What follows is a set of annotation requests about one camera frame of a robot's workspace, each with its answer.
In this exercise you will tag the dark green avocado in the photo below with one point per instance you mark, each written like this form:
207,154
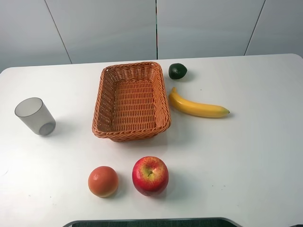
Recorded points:
177,71

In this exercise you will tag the orange fruit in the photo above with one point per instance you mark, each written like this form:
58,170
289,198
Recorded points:
103,181

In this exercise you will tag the orange wicker basket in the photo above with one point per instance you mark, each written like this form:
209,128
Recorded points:
131,102

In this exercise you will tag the yellow banana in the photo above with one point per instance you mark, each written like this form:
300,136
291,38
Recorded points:
196,109

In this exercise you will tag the red apple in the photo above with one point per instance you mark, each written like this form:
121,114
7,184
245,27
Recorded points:
150,176

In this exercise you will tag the grey translucent plastic cup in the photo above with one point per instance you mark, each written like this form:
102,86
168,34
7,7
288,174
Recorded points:
35,115

